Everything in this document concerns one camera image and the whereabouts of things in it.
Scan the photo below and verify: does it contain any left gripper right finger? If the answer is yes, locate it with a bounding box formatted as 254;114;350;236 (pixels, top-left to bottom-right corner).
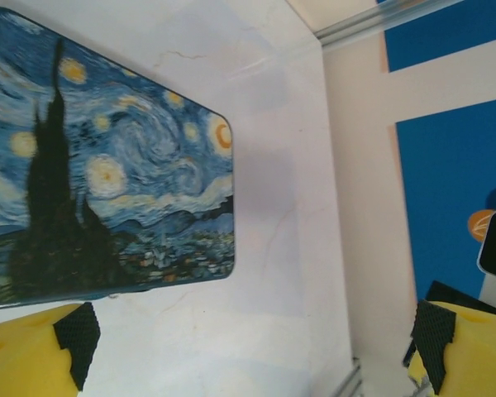
403;299;496;397

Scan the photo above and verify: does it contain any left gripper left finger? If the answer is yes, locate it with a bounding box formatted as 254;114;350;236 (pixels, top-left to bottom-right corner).
0;301;102;397

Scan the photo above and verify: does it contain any starry night print tin box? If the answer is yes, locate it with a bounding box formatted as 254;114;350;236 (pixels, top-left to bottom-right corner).
0;6;236;309

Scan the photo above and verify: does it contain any blue floral wall panel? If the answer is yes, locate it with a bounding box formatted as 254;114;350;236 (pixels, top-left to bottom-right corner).
393;95;496;299
382;0;496;74

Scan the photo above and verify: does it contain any aluminium corner post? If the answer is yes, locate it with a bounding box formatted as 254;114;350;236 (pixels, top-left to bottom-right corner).
313;0;496;50

